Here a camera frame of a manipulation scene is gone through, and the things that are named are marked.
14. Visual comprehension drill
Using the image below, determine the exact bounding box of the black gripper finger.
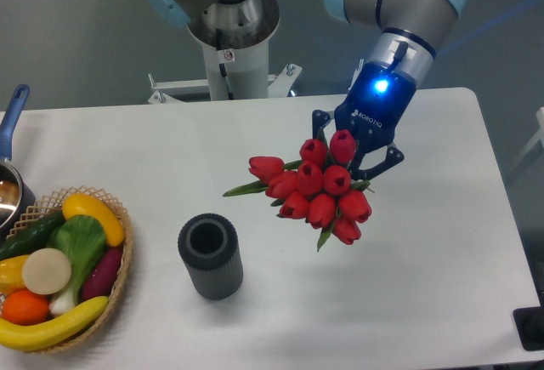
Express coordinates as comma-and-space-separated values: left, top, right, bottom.
348, 143, 405, 181
311, 110, 334, 144

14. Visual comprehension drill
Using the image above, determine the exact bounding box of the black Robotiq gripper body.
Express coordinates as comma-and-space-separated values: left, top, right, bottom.
334, 62, 416, 152

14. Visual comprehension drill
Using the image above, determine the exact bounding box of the red tulip bouquet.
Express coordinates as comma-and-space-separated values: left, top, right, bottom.
224, 129, 372, 248

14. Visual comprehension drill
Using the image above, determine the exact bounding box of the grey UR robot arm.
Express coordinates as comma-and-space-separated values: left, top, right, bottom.
147, 0, 467, 180

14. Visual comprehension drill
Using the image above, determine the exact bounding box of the dark grey ribbed vase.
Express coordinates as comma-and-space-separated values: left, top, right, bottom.
178, 213, 244, 301

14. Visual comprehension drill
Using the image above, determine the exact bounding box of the black device at table edge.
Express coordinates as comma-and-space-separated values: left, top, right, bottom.
513, 306, 543, 351

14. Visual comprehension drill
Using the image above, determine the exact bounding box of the green bok choy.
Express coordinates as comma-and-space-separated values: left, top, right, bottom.
47, 215, 106, 316

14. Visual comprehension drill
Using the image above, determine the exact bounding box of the purple sweet potato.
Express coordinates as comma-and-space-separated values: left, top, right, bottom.
81, 248, 122, 301

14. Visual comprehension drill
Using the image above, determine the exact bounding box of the woven wicker basket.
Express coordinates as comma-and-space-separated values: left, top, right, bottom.
8, 186, 133, 354

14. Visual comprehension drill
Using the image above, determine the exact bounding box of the green cucumber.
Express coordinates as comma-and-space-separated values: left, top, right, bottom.
1, 210, 65, 260

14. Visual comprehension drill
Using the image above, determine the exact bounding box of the beige round disc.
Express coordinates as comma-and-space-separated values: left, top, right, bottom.
22, 248, 71, 295

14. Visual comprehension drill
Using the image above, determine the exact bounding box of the yellow bell pepper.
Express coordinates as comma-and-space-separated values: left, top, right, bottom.
0, 254, 29, 295

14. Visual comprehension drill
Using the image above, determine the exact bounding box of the orange fruit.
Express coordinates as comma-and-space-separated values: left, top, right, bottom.
1, 289, 49, 326

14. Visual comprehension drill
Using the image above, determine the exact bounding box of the yellow banana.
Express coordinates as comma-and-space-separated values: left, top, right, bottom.
1, 296, 109, 352

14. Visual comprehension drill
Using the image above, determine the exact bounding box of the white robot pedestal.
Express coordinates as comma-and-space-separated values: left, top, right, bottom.
148, 0, 303, 104

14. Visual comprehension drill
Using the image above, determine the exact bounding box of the white frame at right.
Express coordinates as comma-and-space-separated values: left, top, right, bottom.
506, 107, 543, 179

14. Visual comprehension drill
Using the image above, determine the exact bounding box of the blue handled saucepan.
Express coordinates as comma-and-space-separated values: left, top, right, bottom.
1, 84, 35, 242

